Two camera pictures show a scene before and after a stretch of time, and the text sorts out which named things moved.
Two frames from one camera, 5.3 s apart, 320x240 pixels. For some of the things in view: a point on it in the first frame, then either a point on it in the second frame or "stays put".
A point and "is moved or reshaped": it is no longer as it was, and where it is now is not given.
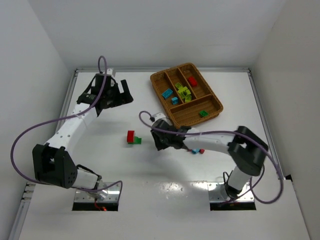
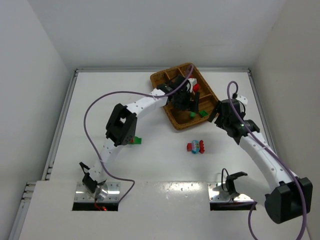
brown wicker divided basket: [185, 95] stays put
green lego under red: [137, 140] stays put
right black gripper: [159, 138] to [220, 117]
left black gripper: [118, 95] to [186, 105]
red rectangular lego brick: [192, 81] is moved or reshaped
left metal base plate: [113, 195] stays put
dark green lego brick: [203, 113] stays put
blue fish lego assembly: [196, 150] stays put
